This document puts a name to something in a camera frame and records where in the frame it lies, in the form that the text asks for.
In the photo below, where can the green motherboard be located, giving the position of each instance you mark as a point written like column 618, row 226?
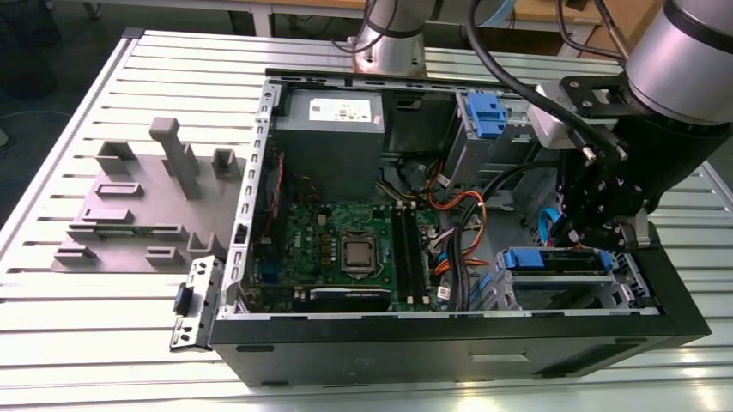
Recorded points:
column 320, row 232

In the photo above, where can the blue drive latch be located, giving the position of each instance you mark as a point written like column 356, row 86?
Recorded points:
column 486, row 113

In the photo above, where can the black graphics card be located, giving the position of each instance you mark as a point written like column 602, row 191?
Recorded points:
column 348, row 298

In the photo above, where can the silver CPU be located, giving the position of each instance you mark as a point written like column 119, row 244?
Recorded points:
column 356, row 252

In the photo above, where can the hard disk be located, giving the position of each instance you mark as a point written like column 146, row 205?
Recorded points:
column 523, row 258

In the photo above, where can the green RAM stick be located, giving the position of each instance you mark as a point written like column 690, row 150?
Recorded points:
column 123, row 232

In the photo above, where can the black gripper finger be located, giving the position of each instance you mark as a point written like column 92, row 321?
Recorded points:
column 624, row 234
column 581, row 210

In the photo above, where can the grey part rack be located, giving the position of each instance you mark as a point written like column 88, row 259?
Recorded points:
column 160, row 206

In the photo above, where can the grey power supply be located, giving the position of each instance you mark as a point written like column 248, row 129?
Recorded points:
column 326, row 150

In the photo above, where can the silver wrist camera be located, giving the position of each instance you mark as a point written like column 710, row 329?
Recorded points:
column 550, row 129

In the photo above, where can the metal card retention bracket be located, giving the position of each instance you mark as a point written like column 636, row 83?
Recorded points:
column 198, row 296

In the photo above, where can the wooden desk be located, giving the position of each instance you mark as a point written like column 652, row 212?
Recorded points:
column 538, row 17

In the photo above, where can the black PC case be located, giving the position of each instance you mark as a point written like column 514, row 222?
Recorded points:
column 435, row 343

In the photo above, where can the metal optical drive bay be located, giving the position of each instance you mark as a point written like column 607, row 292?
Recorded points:
column 475, row 159

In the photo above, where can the wooden cabinet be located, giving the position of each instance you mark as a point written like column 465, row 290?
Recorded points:
column 644, row 13

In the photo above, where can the metal disk bay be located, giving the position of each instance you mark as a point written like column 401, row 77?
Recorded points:
column 561, row 281

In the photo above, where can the CPU socket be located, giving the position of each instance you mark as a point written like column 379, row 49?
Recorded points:
column 358, row 235

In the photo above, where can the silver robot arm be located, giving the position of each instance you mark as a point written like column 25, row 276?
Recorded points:
column 676, row 64

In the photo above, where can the black camera bracket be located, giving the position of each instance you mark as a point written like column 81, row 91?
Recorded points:
column 595, row 92

